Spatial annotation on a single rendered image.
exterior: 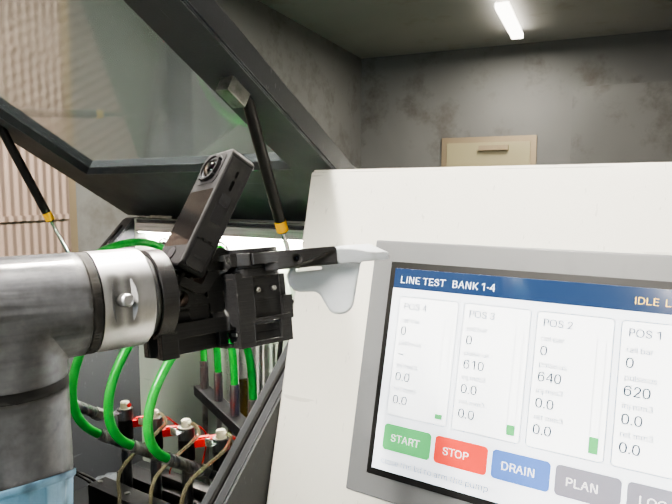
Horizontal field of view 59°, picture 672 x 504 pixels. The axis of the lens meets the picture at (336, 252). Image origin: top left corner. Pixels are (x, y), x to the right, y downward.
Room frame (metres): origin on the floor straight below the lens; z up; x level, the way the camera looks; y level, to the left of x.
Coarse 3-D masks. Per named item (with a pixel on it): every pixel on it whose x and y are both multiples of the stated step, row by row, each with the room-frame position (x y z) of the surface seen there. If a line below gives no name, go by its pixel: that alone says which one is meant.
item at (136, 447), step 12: (132, 348) 0.88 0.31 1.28; (228, 348) 1.06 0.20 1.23; (120, 360) 0.86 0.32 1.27; (120, 372) 0.86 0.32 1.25; (108, 384) 0.84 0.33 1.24; (108, 396) 0.84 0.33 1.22; (108, 408) 0.84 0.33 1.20; (108, 420) 0.84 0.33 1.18; (120, 432) 0.85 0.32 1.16; (120, 444) 0.86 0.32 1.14; (132, 444) 0.87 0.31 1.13; (144, 444) 0.89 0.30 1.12; (144, 456) 0.89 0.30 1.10
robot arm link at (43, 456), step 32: (64, 384) 0.40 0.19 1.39; (0, 416) 0.36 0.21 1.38; (32, 416) 0.37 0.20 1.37; (64, 416) 0.39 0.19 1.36; (0, 448) 0.36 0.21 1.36; (32, 448) 0.37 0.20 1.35; (64, 448) 0.39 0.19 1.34; (0, 480) 0.36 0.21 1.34; (32, 480) 0.37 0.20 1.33; (64, 480) 0.39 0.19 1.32
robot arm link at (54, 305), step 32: (32, 256) 0.40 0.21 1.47; (64, 256) 0.41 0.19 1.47; (0, 288) 0.37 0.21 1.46; (32, 288) 0.38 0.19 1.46; (64, 288) 0.39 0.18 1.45; (96, 288) 0.40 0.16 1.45; (0, 320) 0.36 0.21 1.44; (32, 320) 0.37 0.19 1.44; (64, 320) 0.38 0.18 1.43; (96, 320) 0.40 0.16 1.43; (0, 352) 0.36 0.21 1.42; (32, 352) 0.37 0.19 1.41; (64, 352) 0.39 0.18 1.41; (0, 384) 0.36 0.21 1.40; (32, 384) 0.37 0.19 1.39
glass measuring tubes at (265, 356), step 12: (252, 348) 1.21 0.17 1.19; (264, 348) 1.19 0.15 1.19; (276, 348) 1.20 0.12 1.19; (228, 360) 1.25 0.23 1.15; (240, 360) 1.23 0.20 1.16; (264, 360) 1.19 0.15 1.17; (276, 360) 1.20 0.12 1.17; (228, 372) 1.25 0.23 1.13; (240, 372) 1.23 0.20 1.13; (264, 372) 1.19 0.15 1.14; (228, 384) 1.25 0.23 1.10; (240, 384) 1.23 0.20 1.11; (264, 384) 1.20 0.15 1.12; (228, 396) 1.25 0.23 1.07; (240, 396) 1.23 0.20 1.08; (240, 408) 1.23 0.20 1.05; (228, 432) 1.25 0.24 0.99
